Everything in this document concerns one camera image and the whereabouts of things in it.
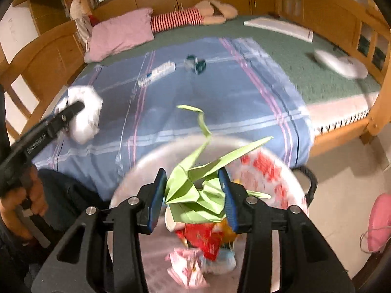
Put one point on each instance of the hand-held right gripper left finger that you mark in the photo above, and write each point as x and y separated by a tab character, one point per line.
157	198

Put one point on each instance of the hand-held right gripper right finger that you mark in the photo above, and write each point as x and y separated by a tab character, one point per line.
227	198

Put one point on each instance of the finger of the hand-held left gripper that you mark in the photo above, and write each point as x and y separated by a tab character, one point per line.
65	114

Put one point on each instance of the white tissue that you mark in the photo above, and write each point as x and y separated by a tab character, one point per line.
87	113

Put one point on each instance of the yellow snack bag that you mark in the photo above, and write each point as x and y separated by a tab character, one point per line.
222	229

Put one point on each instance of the green origami paper crane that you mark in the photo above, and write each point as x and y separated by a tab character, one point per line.
189	189

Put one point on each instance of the red packet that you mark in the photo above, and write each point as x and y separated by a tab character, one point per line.
201	238

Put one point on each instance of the blue face mask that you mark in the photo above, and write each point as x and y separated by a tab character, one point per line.
226	261

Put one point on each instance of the pink white wrapper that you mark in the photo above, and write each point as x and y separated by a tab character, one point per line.
186	265

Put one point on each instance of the black trash bin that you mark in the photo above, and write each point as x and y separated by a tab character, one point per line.
311	183

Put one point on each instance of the dark green wrapper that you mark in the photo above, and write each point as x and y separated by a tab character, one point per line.
200	66

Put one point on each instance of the person's left hand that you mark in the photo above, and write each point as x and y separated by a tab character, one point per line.
12	210

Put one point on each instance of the person's leg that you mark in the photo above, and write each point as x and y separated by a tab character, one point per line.
67	195

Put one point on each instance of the pink pillow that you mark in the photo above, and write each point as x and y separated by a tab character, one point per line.
119	33

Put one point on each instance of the blue striped blanket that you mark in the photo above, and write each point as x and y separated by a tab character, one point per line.
213	97

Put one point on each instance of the white hanging cloth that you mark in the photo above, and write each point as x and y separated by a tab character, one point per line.
78	9

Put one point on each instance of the pale mattress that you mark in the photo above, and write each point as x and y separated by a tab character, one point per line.
336	110

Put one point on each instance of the red striped plush doll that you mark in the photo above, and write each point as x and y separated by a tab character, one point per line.
180	18

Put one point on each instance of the green bed sheet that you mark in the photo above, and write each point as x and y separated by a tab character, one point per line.
290	61

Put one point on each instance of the pink plastic object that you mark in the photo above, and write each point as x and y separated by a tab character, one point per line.
380	222

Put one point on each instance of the white round device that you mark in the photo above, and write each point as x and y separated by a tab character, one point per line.
345	64

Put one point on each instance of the wooden bed frame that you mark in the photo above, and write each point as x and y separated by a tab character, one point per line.
330	15

